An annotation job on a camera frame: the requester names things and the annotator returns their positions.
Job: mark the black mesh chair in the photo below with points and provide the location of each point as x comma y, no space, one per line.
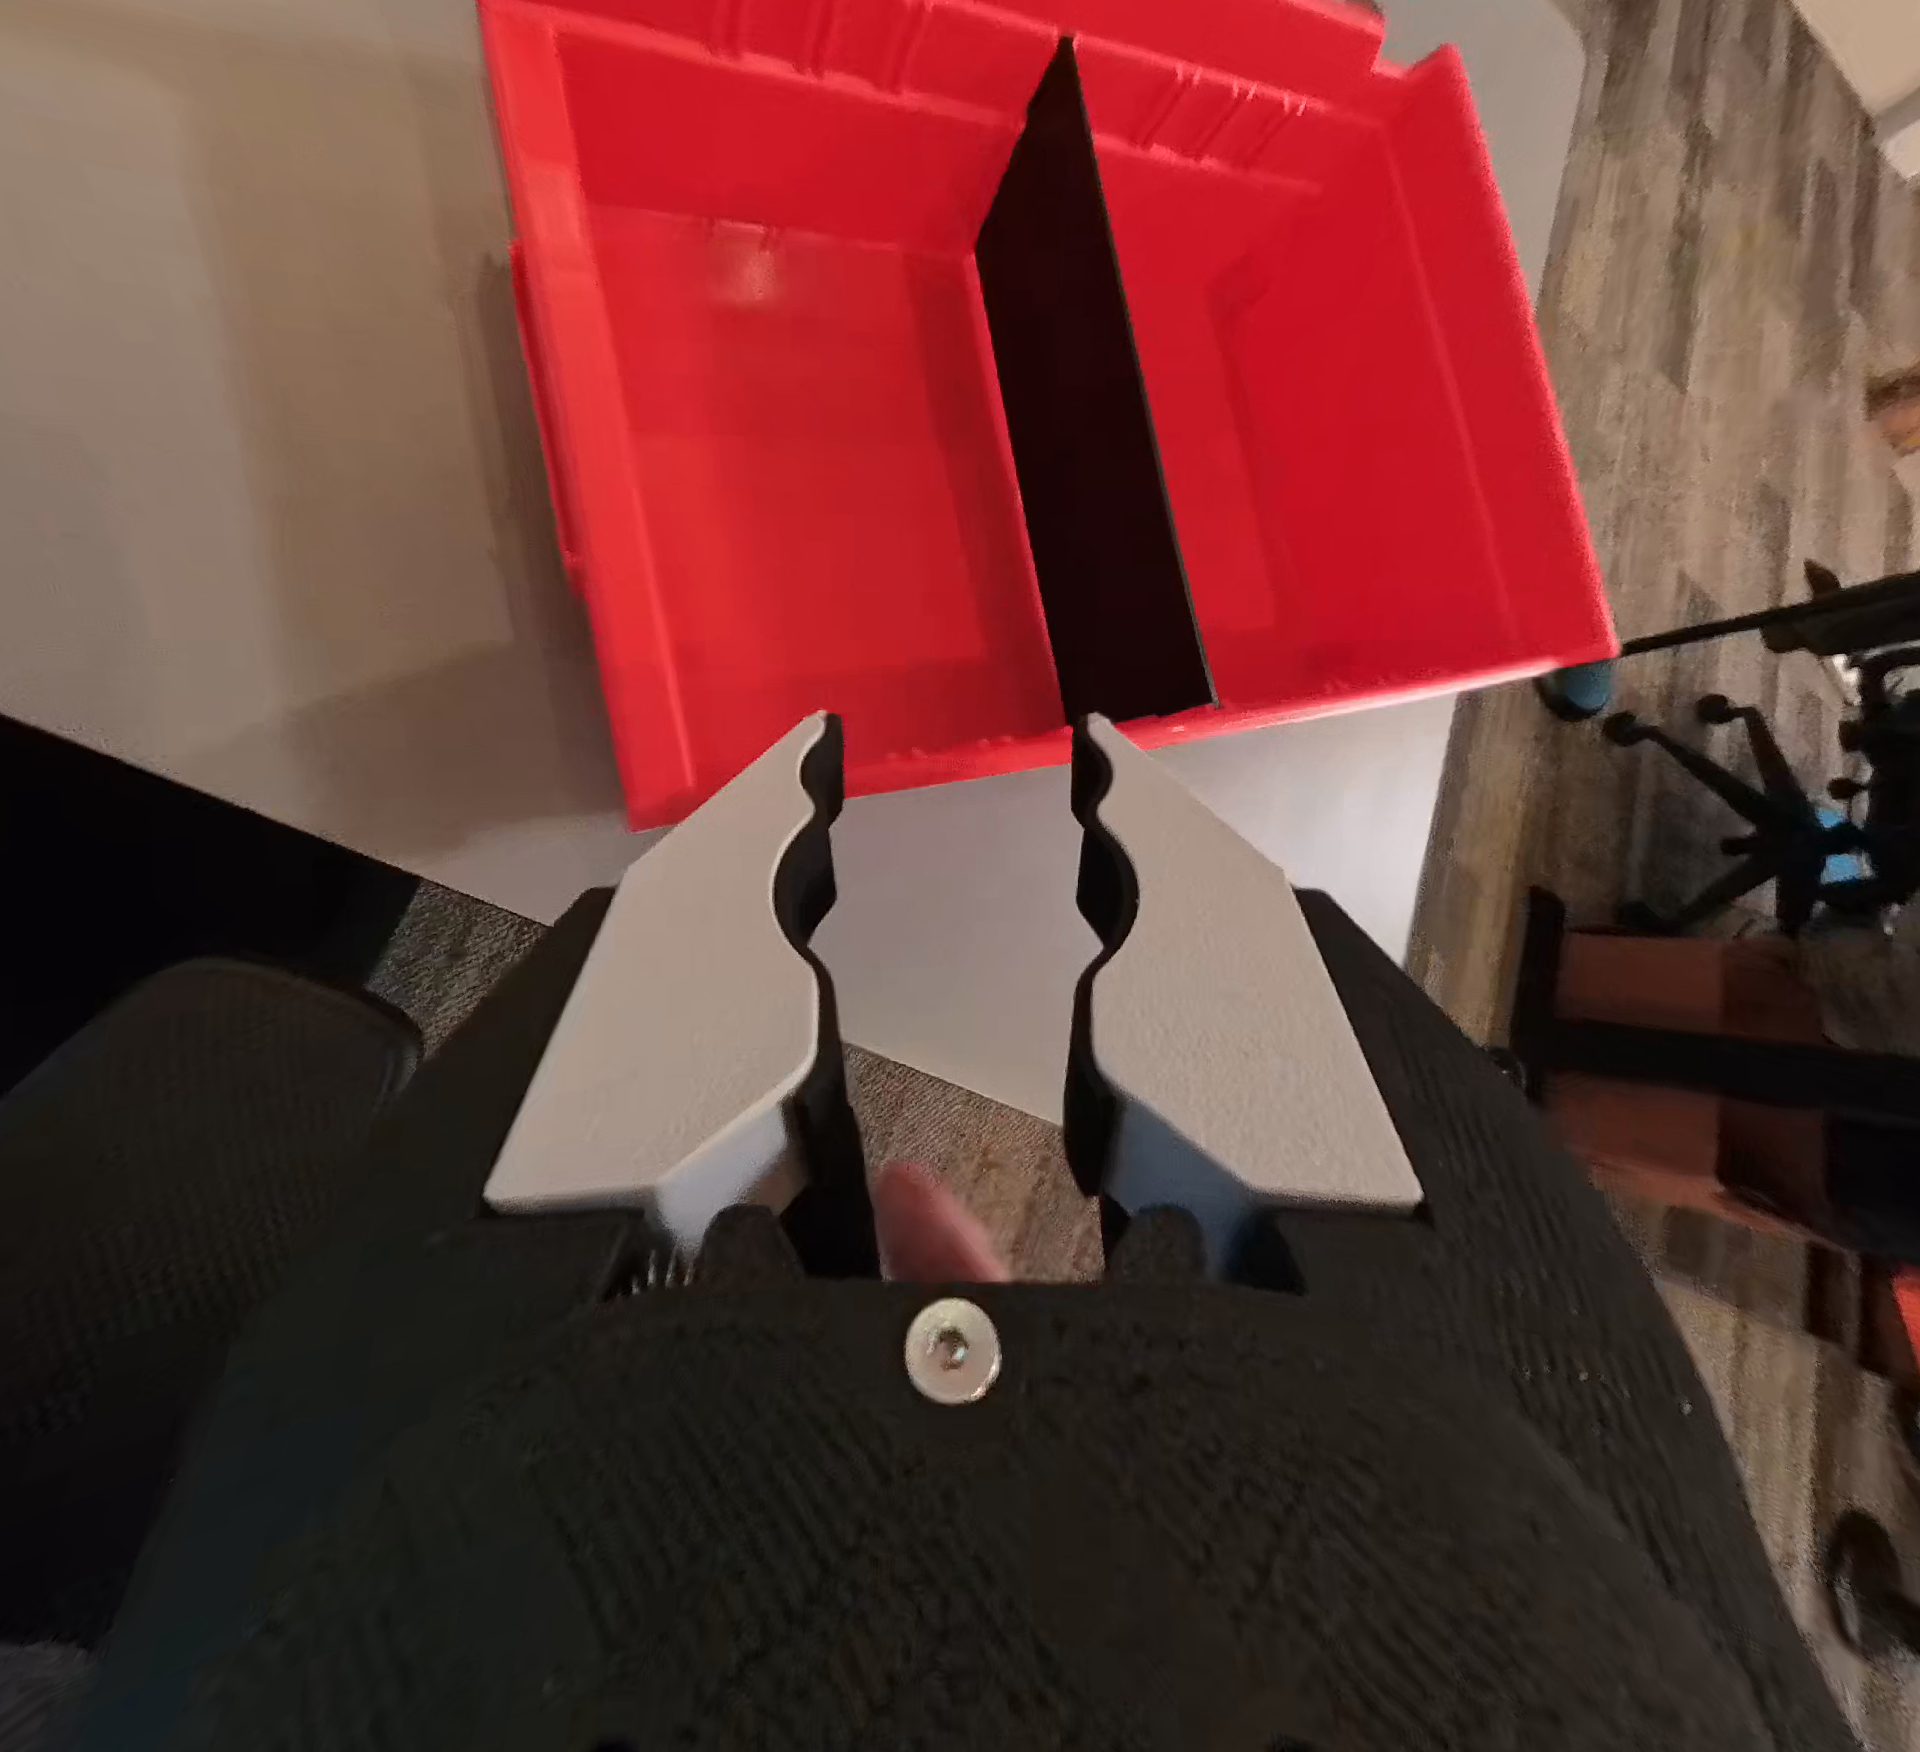
166,1256

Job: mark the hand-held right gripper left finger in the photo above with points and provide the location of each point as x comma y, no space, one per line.
675,1032

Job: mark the orange stool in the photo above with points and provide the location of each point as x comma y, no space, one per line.
1681,1032

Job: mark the black bin divider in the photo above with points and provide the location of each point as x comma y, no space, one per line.
1087,432

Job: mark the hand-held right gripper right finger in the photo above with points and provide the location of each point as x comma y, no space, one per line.
1244,1046

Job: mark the red plastic bin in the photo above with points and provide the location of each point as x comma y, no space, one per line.
781,432

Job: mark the black office chair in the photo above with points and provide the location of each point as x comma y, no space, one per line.
1763,793

